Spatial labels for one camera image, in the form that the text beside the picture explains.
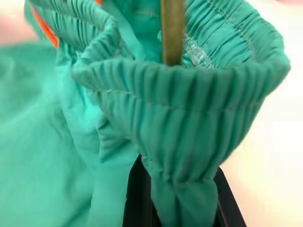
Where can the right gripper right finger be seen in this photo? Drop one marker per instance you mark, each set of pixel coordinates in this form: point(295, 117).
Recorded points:
point(227, 212)

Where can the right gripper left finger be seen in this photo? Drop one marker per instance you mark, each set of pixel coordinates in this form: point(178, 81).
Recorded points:
point(137, 203)

